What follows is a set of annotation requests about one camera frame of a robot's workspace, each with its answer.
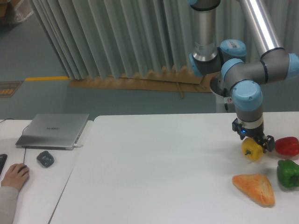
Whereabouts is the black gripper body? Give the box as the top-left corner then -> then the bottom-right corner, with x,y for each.
232,118 -> 266,142

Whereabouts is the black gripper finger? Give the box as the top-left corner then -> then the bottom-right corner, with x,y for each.
257,135 -> 275,154

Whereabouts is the yellow bell pepper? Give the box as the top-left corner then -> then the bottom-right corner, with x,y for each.
242,138 -> 263,161

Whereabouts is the black computer mouse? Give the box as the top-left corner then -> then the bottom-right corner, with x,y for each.
17,165 -> 29,178

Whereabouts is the grey sleeved forearm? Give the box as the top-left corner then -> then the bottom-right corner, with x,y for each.
0,186 -> 19,224

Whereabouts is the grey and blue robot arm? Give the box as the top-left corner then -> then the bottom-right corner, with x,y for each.
188,0 -> 299,152

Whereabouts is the red bell pepper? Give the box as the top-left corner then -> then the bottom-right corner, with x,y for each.
275,137 -> 299,156

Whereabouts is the green bell pepper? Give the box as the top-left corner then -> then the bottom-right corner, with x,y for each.
277,160 -> 299,188

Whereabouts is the person's bare hand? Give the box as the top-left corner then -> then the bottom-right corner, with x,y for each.
1,163 -> 29,192

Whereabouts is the triangular bread loaf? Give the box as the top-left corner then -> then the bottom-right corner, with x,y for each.
232,174 -> 275,207

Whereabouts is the flat brown cardboard sheet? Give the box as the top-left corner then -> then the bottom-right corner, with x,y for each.
68,66 -> 220,98

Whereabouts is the grey-green pleated curtain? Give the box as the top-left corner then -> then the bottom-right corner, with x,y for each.
29,0 -> 299,80

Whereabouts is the silver closed laptop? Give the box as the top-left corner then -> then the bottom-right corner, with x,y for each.
15,113 -> 89,150

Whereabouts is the small dark grey gadget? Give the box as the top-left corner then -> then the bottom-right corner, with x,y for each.
36,151 -> 55,168

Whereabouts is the black keyboard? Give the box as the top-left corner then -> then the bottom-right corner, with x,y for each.
0,154 -> 7,175

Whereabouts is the clear plastic bag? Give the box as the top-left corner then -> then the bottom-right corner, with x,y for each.
11,0 -> 34,24

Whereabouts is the brown cardboard box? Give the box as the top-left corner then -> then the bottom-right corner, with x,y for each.
0,0 -> 11,18

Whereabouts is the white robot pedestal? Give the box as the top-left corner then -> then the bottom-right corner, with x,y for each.
209,73 -> 236,114

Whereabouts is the black mouse cable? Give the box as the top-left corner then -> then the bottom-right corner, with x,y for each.
0,118 -> 31,167

